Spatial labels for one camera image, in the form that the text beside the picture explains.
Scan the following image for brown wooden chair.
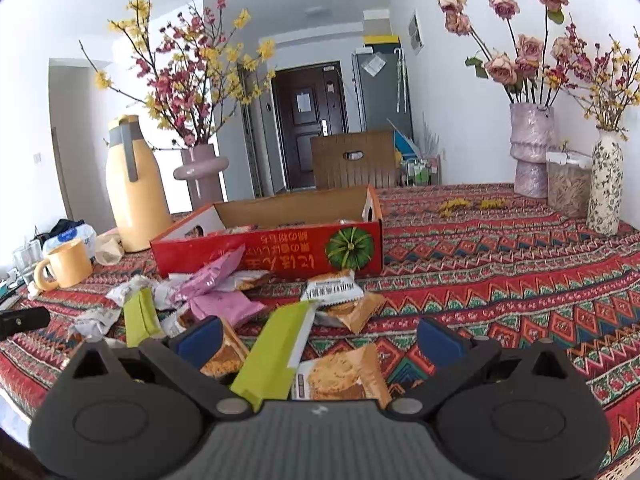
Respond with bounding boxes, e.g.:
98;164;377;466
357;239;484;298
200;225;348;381
311;130;401;191

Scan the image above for small orange white snack packet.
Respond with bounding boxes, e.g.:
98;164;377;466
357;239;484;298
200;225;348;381
227;270;271;292

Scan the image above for floral ceramic vase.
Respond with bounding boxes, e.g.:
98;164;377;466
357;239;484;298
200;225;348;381
587;127;624;236

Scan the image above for pink textured vase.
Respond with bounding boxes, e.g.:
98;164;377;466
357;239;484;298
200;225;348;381
509;102;556;198

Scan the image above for green snack bar packet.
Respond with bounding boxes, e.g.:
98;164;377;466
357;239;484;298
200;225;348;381
122;287;166;348
230;301;319;411

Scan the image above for yellow thermos jug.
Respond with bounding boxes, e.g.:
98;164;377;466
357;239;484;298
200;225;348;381
105;115;173;253

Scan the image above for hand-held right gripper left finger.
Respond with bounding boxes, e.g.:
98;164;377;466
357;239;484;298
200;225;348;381
50;315;253;421

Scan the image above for grey refrigerator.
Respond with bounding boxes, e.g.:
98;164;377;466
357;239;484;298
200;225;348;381
351;42;413;133

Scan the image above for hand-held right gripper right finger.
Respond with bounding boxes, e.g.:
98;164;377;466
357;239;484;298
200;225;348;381
387;317;576;421

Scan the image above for yellow and black box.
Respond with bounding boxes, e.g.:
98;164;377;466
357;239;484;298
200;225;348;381
364;34;401;53

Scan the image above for blue white tissue pack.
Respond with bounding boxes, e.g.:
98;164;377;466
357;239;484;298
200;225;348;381
42;222;98;261

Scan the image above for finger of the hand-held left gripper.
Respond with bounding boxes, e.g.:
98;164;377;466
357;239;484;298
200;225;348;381
0;306;52;341

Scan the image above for beige paper cone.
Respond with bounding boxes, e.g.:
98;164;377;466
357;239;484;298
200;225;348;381
95;232;125;266

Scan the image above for patterned red tablecloth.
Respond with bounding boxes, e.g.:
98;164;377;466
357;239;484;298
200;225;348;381
0;180;640;480

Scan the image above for pink snack packet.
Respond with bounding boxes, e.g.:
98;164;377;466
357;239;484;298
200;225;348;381
187;289;267;322
170;244;247;306

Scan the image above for red cardboard box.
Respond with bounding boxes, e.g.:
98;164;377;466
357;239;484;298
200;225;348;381
150;185;385;278

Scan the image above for yellow and red berry branches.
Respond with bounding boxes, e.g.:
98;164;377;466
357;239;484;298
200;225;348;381
547;20;640;133

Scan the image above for dark entrance door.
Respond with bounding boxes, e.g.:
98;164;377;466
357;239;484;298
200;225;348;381
272;62;351;191

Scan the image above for small storage rack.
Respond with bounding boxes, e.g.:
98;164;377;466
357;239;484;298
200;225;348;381
400;155;443;188

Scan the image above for orange white labelled snack packet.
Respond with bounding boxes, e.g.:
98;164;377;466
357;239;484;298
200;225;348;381
300;269;362;311

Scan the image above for white umbrella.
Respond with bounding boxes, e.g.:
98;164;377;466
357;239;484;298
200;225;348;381
395;47;407;111

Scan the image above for clear plastic storage container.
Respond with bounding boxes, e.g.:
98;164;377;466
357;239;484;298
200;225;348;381
545;147;593;218

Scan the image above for yellow mug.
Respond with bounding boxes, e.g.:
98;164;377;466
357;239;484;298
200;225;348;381
33;239;94;292

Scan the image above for orange biscuit packet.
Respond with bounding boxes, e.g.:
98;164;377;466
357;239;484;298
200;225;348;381
291;342;393;407
314;292;387;334
200;317;249;380

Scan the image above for mauve glass vase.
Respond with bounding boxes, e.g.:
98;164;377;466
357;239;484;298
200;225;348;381
173;143;230;211

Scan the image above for dried pink roses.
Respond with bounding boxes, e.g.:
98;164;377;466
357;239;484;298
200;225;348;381
437;0;571;108

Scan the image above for clear drinking glass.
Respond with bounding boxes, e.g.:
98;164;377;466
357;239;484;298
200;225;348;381
12;240;46;286

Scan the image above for pink and yellow blossom branches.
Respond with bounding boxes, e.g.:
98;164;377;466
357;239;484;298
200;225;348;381
80;0;278;151

